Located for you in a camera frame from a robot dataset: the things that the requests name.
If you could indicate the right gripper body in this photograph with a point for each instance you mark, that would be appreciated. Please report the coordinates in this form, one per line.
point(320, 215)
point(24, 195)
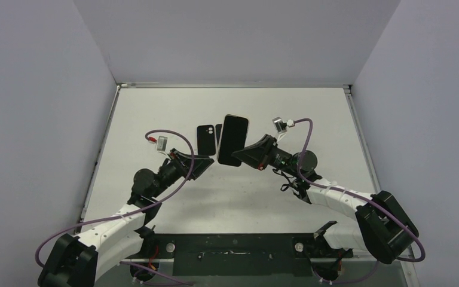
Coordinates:
point(268, 149)

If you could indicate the black phone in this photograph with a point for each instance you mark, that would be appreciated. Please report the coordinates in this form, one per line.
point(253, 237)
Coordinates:
point(218, 131)

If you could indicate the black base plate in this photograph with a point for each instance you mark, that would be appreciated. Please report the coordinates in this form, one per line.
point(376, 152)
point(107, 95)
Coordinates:
point(234, 254)

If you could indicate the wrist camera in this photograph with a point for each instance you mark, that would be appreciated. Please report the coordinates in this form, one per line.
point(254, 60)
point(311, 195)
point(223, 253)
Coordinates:
point(159, 142)
point(281, 126)

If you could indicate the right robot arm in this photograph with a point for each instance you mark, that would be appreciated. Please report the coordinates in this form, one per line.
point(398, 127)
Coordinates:
point(379, 225)

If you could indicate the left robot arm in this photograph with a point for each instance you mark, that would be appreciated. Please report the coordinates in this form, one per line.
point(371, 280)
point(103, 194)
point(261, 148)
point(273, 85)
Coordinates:
point(80, 260)

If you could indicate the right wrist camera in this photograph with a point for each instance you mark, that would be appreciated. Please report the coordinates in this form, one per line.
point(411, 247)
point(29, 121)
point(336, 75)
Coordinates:
point(281, 126)

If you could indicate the black phone case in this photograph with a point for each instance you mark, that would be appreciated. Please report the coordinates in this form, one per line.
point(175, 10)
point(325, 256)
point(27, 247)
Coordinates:
point(206, 142)

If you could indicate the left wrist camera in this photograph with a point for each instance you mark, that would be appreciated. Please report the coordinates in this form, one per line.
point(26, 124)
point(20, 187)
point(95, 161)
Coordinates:
point(159, 142)

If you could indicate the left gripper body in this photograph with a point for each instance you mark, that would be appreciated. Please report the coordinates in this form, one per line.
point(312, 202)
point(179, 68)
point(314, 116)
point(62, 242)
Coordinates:
point(175, 169)

